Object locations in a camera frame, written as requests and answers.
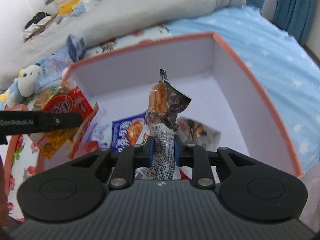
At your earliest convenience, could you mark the yellow pillow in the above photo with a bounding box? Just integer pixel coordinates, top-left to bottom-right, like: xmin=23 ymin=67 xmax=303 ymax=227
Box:
xmin=58 ymin=0 xmax=81 ymax=15

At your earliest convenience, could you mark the wall socket plate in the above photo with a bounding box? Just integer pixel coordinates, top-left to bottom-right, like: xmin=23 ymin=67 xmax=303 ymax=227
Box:
xmin=44 ymin=0 xmax=54 ymax=5

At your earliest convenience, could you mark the lavender nut snack bag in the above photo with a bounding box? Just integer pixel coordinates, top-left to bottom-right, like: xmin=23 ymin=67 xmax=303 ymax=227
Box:
xmin=34 ymin=35 xmax=86 ymax=94

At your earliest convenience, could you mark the blue noodle snack bag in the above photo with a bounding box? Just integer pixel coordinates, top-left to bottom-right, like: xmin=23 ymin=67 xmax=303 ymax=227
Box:
xmin=110 ymin=112 xmax=146 ymax=152

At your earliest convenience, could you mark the grey dark snack packet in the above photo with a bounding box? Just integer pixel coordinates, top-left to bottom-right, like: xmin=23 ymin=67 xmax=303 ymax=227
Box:
xmin=135 ymin=69 xmax=191 ymax=180

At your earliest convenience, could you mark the cardboard box with clothes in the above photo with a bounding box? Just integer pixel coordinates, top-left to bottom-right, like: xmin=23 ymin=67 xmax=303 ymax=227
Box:
xmin=23 ymin=12 xmax=57 ymax=42

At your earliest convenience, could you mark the grey duvet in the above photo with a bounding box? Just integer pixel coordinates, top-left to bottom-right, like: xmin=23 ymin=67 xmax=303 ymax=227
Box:
xmin=1 ymin=0 xmax=247 ymax=90

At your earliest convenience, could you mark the pink deep box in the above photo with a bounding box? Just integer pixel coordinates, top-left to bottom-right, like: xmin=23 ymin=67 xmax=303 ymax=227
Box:
xmin=36 ymin=31 xmax=304 ymax=179

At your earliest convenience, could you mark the pink box lid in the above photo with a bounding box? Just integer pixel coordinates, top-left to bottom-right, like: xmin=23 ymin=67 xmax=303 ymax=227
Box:
xmin=1 ymin=104 xmax=28 ymax=196

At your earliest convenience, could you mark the patterned quilt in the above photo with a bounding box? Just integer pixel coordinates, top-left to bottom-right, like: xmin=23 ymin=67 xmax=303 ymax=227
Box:
xmin=56 ymin=0 xmax=133 ymax=25

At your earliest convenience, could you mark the blue curtain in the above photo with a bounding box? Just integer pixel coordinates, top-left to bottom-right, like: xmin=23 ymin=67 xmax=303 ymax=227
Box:
xmin=272 ymin=0 xmax=317 ymax=45

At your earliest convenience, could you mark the white blue plush toy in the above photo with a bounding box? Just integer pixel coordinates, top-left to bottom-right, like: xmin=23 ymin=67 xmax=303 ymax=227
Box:
xmin=1 ymin=64 xmax=42 ymax=108

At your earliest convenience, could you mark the red round-logo snack pack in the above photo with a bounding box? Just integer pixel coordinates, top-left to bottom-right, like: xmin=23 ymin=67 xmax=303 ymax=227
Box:
xmin=30 ymin=79 xmax=99 ymax=159

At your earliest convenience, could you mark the person left hand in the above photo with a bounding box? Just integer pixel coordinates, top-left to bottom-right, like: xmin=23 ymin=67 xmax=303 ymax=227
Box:
xmin=0 ymin=158 xmax=9 ymax=226

